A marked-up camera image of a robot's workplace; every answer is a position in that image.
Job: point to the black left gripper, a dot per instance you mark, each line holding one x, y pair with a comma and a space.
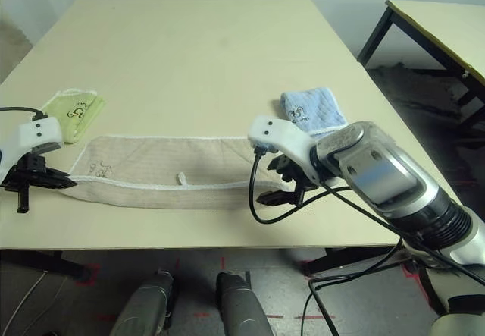
26, 173

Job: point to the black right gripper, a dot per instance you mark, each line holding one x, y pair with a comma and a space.
299, 176

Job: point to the beige towel with white trim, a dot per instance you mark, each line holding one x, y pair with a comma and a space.
170, 161

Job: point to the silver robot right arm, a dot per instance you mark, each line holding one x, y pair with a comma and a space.
379, 169

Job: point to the folded green towel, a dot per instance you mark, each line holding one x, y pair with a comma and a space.
76, 112

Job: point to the folded blue towel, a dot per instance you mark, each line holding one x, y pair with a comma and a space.
314, 104

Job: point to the black table leg bar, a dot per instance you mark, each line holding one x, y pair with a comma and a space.
341, 260
45, 262

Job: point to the grey robot right leg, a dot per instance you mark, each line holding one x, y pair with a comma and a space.
242, 305

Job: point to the grey robot leg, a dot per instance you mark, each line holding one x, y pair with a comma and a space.
144, 309
242, 305

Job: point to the grey robot left leg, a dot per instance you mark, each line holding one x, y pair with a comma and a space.
144, 309

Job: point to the side table with black legs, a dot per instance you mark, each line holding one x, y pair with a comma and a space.
435, 21

